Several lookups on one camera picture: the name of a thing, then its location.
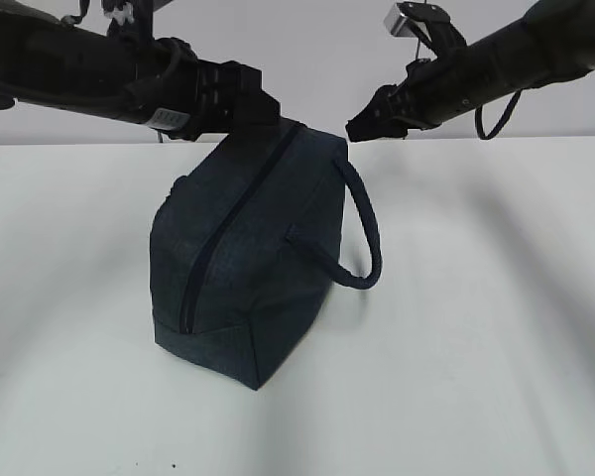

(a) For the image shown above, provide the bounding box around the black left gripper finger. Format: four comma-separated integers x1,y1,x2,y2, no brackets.
230,68,281,133

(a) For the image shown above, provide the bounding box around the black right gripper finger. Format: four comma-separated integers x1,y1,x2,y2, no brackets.
345,88,408,143

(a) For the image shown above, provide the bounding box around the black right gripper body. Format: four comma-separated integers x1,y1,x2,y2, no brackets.
371,59,469,130

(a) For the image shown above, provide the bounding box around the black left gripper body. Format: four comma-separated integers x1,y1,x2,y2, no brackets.
143,38,254,141

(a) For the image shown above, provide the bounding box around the dark blue fabric lunch bag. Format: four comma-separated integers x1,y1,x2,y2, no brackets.
149,119,383,390

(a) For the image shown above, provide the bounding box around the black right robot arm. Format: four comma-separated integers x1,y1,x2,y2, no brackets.
346,1,595,143

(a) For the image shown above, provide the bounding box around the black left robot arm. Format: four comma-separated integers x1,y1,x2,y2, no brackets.
0,1,280,141

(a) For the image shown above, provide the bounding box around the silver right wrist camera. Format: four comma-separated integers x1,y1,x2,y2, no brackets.
384,1,467,58

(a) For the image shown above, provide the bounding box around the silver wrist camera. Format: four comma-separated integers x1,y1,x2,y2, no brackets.
101,0,154,26
384,1,467,58

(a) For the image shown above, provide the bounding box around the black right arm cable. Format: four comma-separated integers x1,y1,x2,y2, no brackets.
474,88,525,141

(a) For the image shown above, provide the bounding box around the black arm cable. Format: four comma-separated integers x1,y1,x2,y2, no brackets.
474,88,525,141
0,0,189,113

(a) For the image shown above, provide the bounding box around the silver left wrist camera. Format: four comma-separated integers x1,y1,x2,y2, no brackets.
101,0,154,26

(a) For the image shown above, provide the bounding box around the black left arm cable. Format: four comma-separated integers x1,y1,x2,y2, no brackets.
0,0,189,113

